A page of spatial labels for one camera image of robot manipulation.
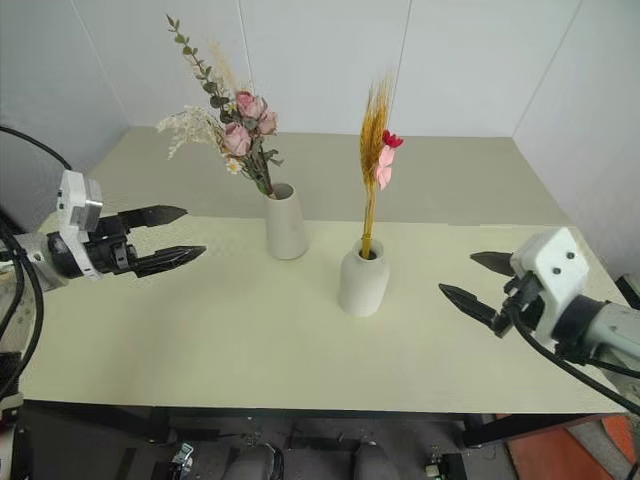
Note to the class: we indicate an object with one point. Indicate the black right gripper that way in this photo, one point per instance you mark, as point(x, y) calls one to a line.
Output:
point(522, 307)

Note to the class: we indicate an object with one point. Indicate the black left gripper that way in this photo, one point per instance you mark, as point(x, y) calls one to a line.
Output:
point(112, 250)

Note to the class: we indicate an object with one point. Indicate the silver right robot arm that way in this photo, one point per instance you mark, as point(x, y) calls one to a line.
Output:
point(607, 322)

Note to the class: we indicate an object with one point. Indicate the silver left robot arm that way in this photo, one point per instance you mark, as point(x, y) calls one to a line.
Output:
point(35, 257)

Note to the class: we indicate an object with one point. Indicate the rounded white vase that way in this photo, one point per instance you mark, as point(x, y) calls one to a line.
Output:
point(364, 287)

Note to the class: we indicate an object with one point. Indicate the tapered white vase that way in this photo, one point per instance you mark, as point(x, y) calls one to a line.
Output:
point(286, 230)

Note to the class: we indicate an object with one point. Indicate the pink rose bouquet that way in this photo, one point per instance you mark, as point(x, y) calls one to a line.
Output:
point(247, 125)

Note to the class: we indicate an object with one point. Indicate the yellow wheat bouquet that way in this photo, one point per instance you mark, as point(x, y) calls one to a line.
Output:
point(374, 145)

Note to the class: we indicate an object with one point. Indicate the orange red floor object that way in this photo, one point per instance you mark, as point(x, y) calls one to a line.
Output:
point(575, 450)

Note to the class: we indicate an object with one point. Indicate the black caster wheel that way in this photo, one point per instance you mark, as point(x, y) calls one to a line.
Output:
point(183, 455)

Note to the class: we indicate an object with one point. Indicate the dark rounded shape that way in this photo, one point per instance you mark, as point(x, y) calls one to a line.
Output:
point(257, 462)

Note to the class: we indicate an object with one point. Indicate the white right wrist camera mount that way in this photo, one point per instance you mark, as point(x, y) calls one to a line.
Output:
point(555, 265)

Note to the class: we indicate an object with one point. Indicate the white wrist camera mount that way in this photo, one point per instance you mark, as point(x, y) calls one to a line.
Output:
point(555, 265)
point(75, 200)

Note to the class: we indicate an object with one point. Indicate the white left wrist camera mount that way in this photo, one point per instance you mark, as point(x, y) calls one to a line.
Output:
point(75, 200)

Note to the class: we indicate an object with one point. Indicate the black table frame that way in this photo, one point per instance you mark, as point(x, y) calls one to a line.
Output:
point(310, 420)

